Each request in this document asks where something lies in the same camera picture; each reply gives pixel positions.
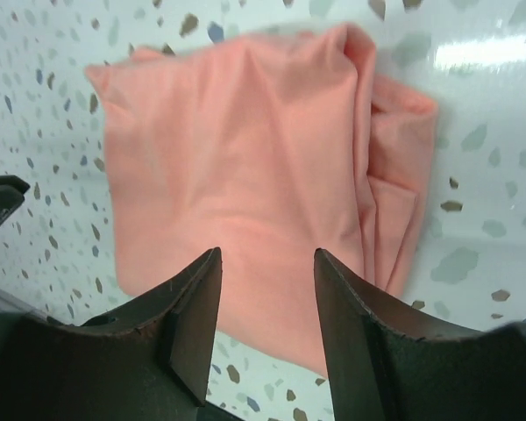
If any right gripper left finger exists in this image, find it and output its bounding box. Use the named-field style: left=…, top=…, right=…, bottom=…
left=0, top=248, right=223, bottom=420

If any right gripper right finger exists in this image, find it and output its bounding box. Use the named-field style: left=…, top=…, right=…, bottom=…
left=314, top=249, right=526, bottom=420

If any salmon pink t-shirt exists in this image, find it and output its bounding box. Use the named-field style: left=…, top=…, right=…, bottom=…
left=85, top=24, right=438, bottom=375

